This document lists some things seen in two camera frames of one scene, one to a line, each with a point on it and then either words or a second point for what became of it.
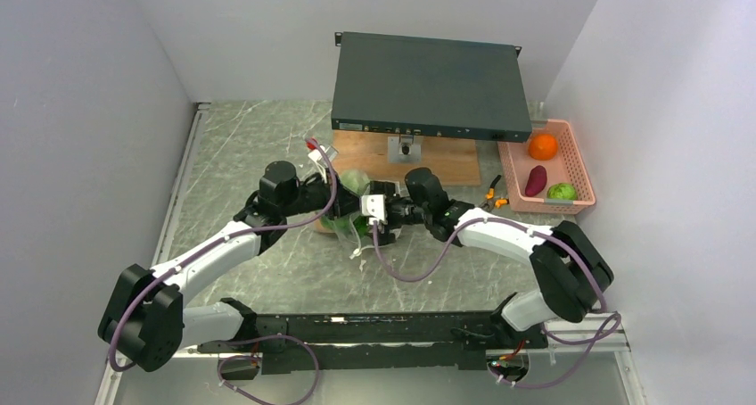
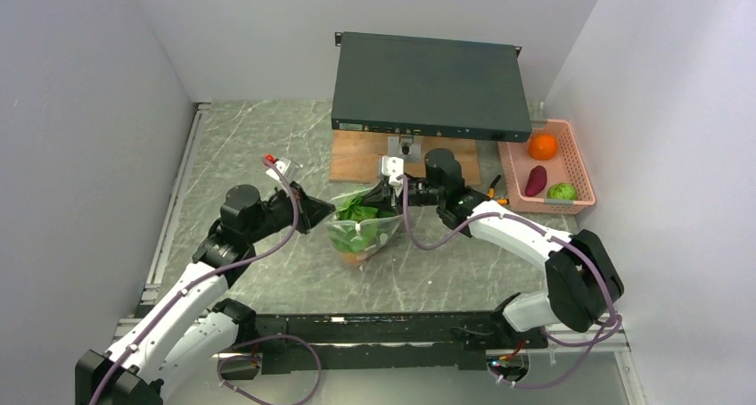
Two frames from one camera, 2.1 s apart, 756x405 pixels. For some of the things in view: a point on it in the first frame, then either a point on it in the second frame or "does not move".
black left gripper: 346,203 to 312,210
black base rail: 307,343 does not move
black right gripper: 390,224 to 382,196
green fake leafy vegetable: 355,179 to 355,227
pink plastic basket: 566,167 does not move
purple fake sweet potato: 537,181 does not move
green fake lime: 562,191 does not move
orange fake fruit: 542,146 does not move
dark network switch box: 434,87 does not move
